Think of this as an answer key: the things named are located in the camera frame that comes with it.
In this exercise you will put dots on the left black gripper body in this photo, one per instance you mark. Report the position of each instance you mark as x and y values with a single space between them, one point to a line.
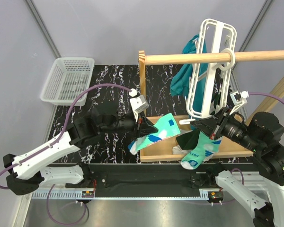
136 131

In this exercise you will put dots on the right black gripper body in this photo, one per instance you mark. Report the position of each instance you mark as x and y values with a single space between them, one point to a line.
222 115

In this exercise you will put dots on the mint green sock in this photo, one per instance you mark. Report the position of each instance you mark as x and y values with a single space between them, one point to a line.
167 128
204 150

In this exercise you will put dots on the white plastic clip hanger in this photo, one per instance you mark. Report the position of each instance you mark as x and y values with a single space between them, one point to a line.
224 40

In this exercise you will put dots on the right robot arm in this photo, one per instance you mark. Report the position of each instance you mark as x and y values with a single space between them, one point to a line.
261 137

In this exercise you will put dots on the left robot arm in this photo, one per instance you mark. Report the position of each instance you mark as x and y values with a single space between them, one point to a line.
31 170

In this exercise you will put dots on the teal shirt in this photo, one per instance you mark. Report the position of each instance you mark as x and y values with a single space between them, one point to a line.
180 83

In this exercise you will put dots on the wooden hanging rod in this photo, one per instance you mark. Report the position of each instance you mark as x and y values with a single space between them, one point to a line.
214 57

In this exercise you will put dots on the white perforated plastic basket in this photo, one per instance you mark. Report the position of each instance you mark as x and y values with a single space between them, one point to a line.
68 78

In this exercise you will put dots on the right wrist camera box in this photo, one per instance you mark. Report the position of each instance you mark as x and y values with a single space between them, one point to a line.
239 100

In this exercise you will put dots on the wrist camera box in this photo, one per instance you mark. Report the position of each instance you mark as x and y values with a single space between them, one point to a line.
138 103
239 100

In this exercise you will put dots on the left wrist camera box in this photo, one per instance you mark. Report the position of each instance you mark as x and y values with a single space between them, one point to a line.
138 103

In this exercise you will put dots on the wooden rack frame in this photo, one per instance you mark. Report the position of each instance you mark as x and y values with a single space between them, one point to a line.
162 151

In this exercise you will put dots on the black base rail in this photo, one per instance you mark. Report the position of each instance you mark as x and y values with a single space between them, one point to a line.
145 182

